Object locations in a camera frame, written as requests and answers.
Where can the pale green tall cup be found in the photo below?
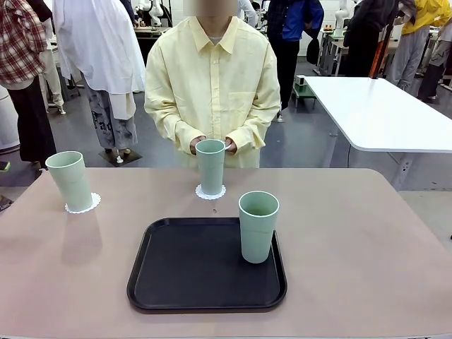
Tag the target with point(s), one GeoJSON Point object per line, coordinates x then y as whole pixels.
{"type": "Point", "coordinates": [256, 240]}
{"type": "Point", "coordinates": [210, 173]}
{"type": "Point", "coordinates": [72, 183]}

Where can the white scalloped paper coaster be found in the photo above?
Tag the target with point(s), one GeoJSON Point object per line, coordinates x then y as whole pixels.
{"type": "Point", "coordinates": [95, 201]}
{"type": "Point", "coordinates": [212, 197]}

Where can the person's right forearm yellow sleeve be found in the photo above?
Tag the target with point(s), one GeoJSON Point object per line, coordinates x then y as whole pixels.
{"type": "Point", "coordinates": [169, 130]}

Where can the person's left forearm yellow sleeve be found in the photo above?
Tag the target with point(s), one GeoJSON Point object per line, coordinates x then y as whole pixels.
{"type": "Point", "coordinates": [254, 134]}

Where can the small white background robot arm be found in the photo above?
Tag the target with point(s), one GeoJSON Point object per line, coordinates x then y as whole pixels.
{"type": "Point", "coordinates": [339, 17]}

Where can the person's right hand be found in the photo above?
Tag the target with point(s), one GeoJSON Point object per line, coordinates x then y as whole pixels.
{"type": "Point", "coordinates": [193, 146]}

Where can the person's left hand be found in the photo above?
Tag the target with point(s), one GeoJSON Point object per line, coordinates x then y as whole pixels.
{"type": "Point", "coordinates": [233, 146]}

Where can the person in beige trousers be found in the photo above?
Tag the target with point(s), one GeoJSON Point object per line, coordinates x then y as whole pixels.
{"type": "Point", "coordinates": [53, 77]}

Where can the person in plaid shirt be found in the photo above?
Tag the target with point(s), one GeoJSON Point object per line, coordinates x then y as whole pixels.
{"type": "Point", "coordinates": [21, 35]}

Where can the person in white shirt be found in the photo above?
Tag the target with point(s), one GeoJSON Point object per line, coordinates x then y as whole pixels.
{"type": "Point", "coordinates": [99, 46]}

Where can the person in yellow shirt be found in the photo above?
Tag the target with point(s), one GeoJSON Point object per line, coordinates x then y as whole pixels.
{"type": "Point", "coordinates": [212, 88]}

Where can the black plastic serving tray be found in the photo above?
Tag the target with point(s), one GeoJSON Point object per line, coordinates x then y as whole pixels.
{"type": "Point", "coordinates": [197, 275]}

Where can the green and white stand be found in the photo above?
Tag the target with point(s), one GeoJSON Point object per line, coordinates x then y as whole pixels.
{"type": "Point", "coordinates": [303, 92]}

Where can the person in blue jacket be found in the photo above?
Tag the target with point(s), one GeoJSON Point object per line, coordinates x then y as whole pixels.
{"type": "Point", "coordinates": [291, 21]}

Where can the black hanging bag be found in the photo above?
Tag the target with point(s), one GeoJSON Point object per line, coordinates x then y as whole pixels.
{"type": "Point", "coordinates": [313, 51]}

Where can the large white table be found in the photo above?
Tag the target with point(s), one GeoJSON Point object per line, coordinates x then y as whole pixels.
{"type": "Point", "coordinates": [381, 116]}

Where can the person in black coat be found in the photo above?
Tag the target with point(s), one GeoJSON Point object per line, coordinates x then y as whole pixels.
{"type": "Point", "coordinates": [367, 35]}

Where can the orange and black pole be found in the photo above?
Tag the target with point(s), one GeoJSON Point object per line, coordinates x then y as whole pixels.
{"type": "Point", "coordinates": [379, 53]}

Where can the person in yellow jacket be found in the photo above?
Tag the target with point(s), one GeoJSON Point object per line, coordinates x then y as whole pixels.
{"type": "Point", "coordinates": [413, 46]}

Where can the person in dark wide trousers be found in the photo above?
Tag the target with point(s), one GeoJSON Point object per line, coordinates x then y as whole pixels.
{"type": "Point", "coordinates": [434, 74]}

